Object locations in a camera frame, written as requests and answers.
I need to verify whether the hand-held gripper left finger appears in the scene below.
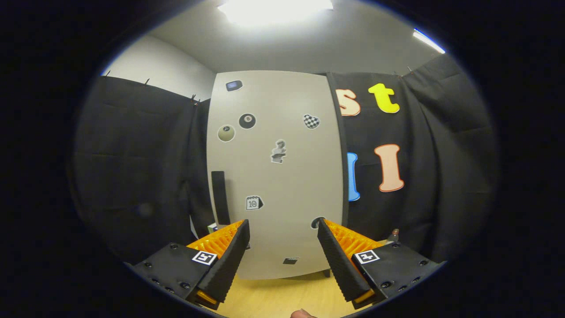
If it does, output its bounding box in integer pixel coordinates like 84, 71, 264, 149
132, 220, 251, 310

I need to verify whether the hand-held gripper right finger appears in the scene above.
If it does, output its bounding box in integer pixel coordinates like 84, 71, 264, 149
317, 219, 446, 310

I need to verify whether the dark grey shoe cabinet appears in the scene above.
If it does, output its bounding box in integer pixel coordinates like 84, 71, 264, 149
205, 70, 350, 280

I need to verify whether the grey shoe cabinet door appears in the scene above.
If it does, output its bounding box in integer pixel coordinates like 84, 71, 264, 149
206, 71, 344, 280

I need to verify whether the black backdrop cloth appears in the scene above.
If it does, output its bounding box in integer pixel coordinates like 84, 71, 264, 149
66, 53, 501, 265

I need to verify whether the narrow ceiling light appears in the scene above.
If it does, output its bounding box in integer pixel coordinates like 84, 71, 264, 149
413, 28, 446, 54

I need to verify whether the large ceiling light panel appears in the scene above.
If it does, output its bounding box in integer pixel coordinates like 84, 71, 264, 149
217, 0, 334, 25

